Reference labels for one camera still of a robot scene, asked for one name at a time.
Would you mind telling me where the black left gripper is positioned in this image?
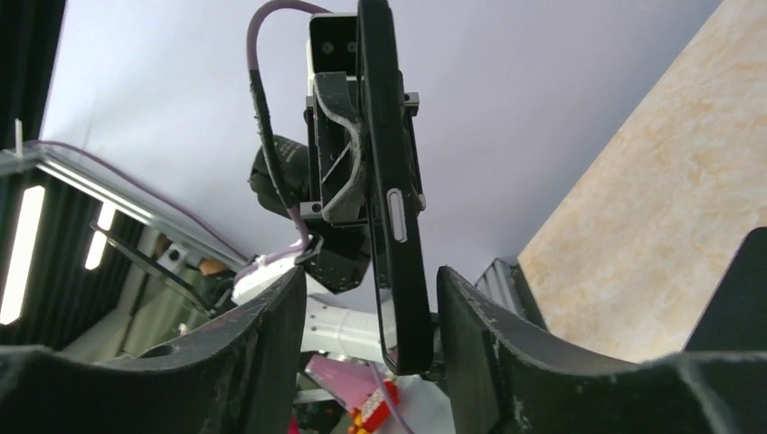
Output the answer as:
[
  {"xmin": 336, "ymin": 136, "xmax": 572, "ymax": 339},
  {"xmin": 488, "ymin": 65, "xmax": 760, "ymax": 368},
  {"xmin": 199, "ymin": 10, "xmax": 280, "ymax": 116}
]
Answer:
[{"xmin": 248, "ymin": 71, "xmax": 427, "ymax": 296}]

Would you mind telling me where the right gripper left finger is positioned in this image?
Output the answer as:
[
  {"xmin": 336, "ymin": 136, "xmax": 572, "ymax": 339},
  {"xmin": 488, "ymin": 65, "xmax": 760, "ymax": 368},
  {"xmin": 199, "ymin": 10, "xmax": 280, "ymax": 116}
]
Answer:
[{"xmin": 1, "ymin": 268, "xmax": 307, "ymax": 433}]

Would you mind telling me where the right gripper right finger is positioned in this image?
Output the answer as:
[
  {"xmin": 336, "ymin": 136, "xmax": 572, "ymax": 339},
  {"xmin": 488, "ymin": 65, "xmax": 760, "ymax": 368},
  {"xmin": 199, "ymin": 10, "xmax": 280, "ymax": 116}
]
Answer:
[{"xmin": 437, "ymin": 266, "xmax": 766, "ymax": 433}]

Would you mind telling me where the black phone case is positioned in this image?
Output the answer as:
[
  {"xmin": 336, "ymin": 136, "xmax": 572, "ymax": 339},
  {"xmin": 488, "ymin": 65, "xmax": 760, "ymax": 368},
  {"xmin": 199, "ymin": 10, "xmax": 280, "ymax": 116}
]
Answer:
[{"xmin": 357, "ymin": 1, "xmax": 433, "ymax": 375}]

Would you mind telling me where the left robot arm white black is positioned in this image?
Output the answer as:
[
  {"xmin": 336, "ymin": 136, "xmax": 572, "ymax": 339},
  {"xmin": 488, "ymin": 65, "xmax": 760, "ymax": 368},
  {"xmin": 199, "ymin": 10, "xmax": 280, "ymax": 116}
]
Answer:
[{"xmin": 232, "ymin": 71, "xmax": 434, "ymax": 374}]

